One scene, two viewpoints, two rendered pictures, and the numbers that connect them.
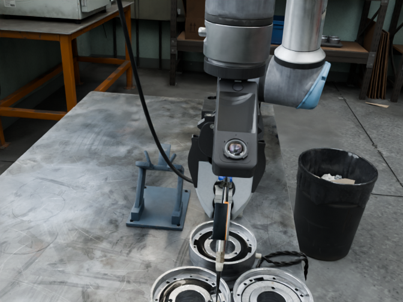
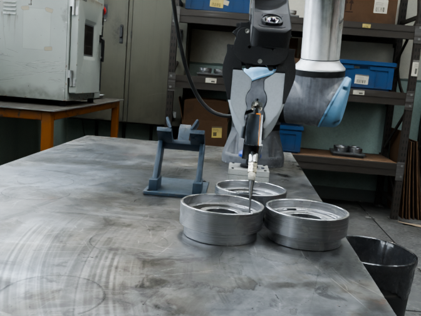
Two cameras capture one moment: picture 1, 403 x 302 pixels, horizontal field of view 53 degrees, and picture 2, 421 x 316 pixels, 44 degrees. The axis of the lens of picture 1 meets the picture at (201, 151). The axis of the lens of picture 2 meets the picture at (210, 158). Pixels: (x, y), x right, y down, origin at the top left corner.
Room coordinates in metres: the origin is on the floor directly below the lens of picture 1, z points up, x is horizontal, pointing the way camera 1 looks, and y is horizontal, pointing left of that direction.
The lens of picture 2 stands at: (-0.25, 0.03, 0.99)
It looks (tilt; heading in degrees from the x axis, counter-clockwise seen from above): 9 degrees down; 359
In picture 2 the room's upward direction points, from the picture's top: 5 degrees clockwise
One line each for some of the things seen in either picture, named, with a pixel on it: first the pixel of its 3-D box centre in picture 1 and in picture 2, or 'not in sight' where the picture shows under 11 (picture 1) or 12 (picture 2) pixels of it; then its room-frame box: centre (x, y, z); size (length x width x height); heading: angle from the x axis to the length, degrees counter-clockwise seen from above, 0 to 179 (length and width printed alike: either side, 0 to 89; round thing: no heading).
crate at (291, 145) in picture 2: (261, 28); (269, 135); (4.10, -0.52, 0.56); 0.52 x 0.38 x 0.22; 83
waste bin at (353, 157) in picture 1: (328, 205); (361, 305); (1.57, -0.59, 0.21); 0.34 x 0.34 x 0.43
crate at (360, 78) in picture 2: not in sight; (356, 74); (4.06, -1.16, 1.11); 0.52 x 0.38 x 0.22; 86
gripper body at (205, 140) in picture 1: (231, 106); (262, 25); (0.47, -0.03, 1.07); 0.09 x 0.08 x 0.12; 177
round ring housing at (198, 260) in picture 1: (222, 250); (249, 200); (0.50, -0.04, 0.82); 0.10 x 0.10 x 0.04
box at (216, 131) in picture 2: (206, 17); (206, 121); (4.12, 0.02, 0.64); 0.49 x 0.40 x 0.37; 91
